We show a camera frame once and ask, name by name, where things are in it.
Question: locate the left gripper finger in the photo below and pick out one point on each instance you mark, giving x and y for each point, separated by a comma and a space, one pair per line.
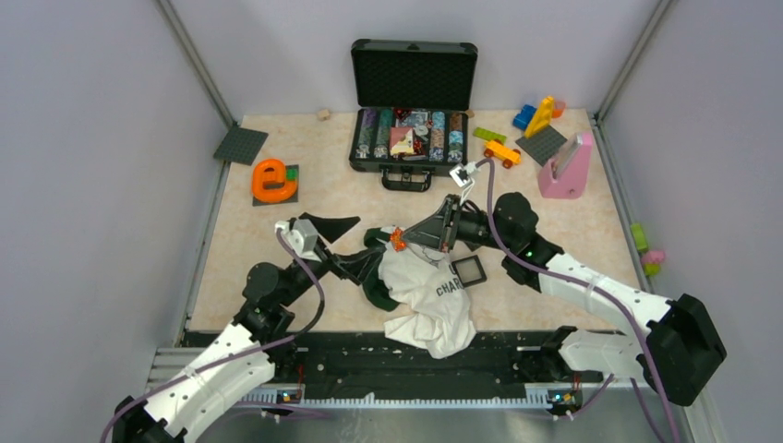
331, 229
372, 282

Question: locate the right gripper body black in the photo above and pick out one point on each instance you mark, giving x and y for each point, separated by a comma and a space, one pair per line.
474, 227

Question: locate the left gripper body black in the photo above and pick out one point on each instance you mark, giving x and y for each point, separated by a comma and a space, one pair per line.
326, 264

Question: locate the red maple leaf brooch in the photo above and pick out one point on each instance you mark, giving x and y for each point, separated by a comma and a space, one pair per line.
396, 239

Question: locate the white and green garment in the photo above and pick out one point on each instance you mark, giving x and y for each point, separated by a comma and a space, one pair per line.
423, 280

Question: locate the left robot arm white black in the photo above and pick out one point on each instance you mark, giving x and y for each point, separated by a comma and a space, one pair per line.
280, 305

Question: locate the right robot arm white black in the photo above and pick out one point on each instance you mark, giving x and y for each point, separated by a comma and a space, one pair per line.
671, 344

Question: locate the orange letter e toy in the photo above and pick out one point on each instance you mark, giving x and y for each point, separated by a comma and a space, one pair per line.
269, 184

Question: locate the yellow orange toy car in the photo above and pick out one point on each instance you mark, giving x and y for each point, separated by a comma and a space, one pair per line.
497, 150

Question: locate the green flat brick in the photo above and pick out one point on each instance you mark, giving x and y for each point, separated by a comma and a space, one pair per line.
489, 135

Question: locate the dark grey baseplate right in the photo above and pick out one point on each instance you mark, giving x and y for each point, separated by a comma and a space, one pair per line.
543, 145

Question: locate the dark grey baseplate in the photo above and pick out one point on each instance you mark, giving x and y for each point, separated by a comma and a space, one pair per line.
543, 145
240, 145

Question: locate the pink metronome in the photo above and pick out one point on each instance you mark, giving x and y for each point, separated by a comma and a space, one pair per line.
564, 176

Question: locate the blue toy brick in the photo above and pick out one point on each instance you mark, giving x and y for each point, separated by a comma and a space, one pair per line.
524, 117

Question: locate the dark grey baseplate left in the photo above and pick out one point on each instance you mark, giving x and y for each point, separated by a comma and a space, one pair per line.
240, 145

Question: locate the yellow triangular toy brick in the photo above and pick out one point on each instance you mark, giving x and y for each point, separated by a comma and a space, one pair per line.
541, 118

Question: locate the black poker chip case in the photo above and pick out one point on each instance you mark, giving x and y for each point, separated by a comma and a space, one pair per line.
413, 100

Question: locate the orange toy cup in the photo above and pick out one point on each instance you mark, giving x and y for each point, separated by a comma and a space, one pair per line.
558, 109

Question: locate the green and pink bricks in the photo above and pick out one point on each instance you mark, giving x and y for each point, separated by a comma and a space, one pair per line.
650, 259

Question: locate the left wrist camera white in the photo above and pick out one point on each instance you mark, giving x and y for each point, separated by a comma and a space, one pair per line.
300, 237

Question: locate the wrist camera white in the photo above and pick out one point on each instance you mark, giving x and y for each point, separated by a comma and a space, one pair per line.
464, 175
300, 237

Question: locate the black square frame lower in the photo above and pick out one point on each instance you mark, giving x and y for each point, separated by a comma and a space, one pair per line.
469, 271

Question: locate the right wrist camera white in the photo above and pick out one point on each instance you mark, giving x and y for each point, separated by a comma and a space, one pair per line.
464, 175

